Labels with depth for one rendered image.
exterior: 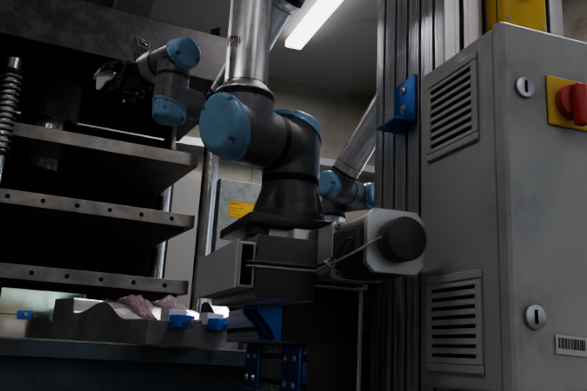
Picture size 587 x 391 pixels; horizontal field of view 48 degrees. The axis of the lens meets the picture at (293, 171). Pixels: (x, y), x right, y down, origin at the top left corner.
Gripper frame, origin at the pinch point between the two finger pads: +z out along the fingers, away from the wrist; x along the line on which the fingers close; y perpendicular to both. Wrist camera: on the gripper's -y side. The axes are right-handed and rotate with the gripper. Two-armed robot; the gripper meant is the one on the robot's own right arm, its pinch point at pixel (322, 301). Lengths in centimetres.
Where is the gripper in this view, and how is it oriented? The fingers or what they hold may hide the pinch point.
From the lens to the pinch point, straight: 193.7
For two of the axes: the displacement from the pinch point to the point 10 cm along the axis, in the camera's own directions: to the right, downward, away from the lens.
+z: -0.9, 9.4, -3.4
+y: 4.4, -2.7, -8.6
